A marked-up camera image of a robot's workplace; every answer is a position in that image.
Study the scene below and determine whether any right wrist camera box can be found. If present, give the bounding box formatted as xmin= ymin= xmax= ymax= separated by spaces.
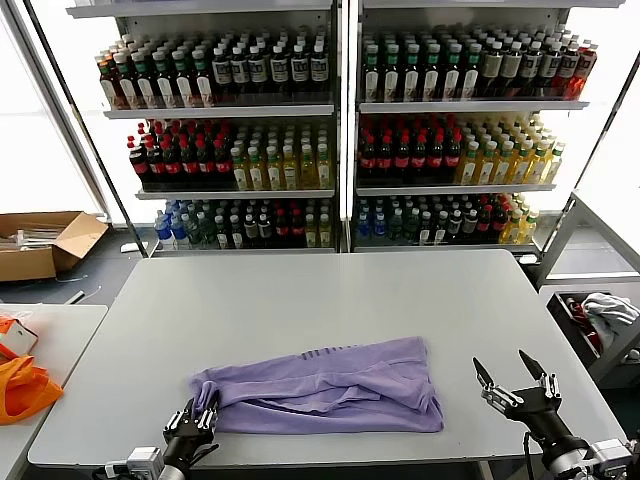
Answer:
xmin=591 ymin=437 xmax=635 ymax=479

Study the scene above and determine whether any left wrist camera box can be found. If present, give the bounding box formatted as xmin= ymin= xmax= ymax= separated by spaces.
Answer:
xmin=104 ymin=446 xmax=165 ymax=480

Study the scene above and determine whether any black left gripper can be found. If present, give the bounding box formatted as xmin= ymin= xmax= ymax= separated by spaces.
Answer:
xmin=162 ymin=395 xmax=221 ymax=470

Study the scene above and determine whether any red patterned garment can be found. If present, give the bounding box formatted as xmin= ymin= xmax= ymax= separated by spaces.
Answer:
xmin=564 ymin=296 xmax=601 ymax=355

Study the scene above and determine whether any slanted grey metal post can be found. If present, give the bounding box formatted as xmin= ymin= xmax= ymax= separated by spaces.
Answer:
xmin=22 ymin=0 xmax=145 ymax=258

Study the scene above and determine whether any purple printed t-shirt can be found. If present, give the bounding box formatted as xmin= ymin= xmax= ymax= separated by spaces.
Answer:
xmin=188 ymin=335 xmax=446 ymax=435

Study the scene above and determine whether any white crumpled garment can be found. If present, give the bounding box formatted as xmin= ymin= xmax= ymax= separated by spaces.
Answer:
xmin=579 ymin=293 xmax=640 ymax=352

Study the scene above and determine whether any small orange white carton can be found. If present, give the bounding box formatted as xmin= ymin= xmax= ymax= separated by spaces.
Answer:
xmin=0 ymin=313 xmax=40 ymax=360

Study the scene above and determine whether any white strips bundle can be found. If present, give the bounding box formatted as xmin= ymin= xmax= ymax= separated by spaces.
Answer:
xmin=0 ymin=223 xmax=66 ymax=250

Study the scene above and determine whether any grey metal shelving unit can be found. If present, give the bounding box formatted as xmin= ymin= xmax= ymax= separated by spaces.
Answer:
xmin=349 ymin=0 xmax=629 ymax=255
xmin=64 ymin=0 xmax=346 ymax=258

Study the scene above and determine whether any dark grey storage bin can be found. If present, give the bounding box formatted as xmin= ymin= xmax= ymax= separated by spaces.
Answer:
xmin=546 ymin=290 xmax=640 ymax=390

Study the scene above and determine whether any cola bottle red cap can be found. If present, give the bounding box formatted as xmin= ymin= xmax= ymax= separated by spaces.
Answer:
xmin=273 ymin=210 xmax=291 ymax=249
xmin=410 ymin=134 xmax=428 ymax=183
xmin=289 ymin=210 xmax=306 ymax=249
xmin=376 ymin=134 xmax=394 ymax=183
xmin=178 ymin=138 xmax=197 ymax=188
xmin=393 ymin=134 xmax=411 ymax=183
xmin=477 ymin=205 xmax=493 ymax=245
xmin=128 ymin=134 xmax=147 ymax=188
xmin=213 ymin=138 xmax=232 ymax=188
xmin=444 ymin=133 xmax=462 ymax=183
xmin=144 ymin=139 xmax=162 ymax=188
xmin=491 ymin=204 xmax=508 ymax=245
xmin=427 ymin=133 xmax=445 ymax=183
xmin=161 ymin=139 xmax=180 ymax=188
xmin=195 ymin=138 xmax=214 ymax=188
xmin=359 ymin=134 xmax=377 ymax=183

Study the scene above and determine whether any grey metal frame table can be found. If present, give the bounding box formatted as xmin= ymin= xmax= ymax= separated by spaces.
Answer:
xmin=537 ymin=193 xmax=640 ymax=292

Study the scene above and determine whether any open brown cardboard box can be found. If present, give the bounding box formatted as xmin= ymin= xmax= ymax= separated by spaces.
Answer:
xmin=0 ymin=210 xmax=110 ymax=283

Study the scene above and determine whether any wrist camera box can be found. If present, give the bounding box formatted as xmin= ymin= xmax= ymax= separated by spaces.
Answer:
xmin=104 ymin=446 xmax=165 ymax=480
xmin=591 ymin=437 xmax=635 ymax=479

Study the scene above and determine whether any orange fabric bag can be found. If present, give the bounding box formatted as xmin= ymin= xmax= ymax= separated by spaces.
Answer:
xmin=0 ymin=354 xmax=65 ymax=427

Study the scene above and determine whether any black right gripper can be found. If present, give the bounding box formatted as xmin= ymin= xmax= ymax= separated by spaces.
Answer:
xmin=472 ymin=349 xmax=575 ymax=452

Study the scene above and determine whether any dark bottle beige label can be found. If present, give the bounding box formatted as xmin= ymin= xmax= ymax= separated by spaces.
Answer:
xmin=482 ymin=41 xmax=503 ymax=100
xmin=501 ymin=41 xmax=522 ymax=100

